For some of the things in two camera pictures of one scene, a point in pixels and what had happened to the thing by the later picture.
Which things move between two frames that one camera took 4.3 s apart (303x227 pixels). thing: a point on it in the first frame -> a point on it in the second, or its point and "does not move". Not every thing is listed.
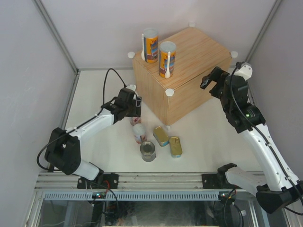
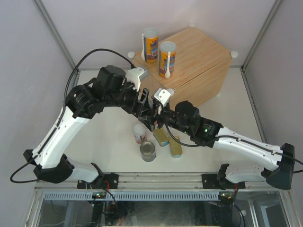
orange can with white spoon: [167, 58] does not move
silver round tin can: [147, 151] does not move
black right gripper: [217, 75] -> [166, 106]
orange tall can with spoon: [150, 43] does not move
